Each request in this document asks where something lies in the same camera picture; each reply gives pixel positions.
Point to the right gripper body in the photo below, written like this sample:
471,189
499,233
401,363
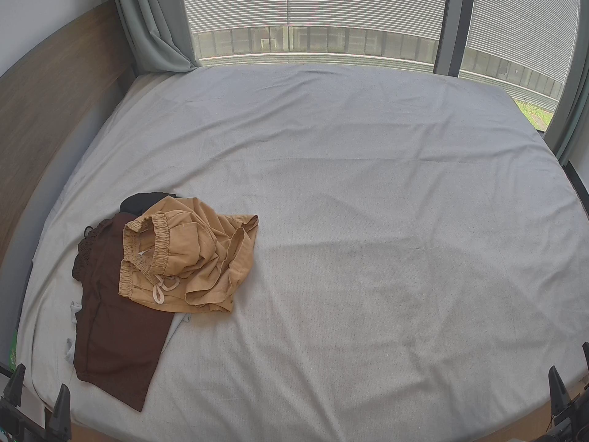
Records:
573,424

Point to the window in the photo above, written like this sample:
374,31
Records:
322,12

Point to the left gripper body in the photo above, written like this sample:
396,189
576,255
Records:
23,424

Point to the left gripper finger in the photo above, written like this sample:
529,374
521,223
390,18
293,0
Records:
14,385
61,410

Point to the dark brown shorts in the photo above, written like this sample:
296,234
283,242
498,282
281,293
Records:
119,339

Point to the grey-green curtain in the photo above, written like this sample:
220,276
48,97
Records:
152,25
575,113

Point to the black garment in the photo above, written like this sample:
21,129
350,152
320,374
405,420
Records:
138,202

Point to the white garment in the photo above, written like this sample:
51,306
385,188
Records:
177,328

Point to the tan shorts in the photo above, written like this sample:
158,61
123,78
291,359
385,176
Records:
202,251

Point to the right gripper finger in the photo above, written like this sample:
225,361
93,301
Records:
558,392
586,359

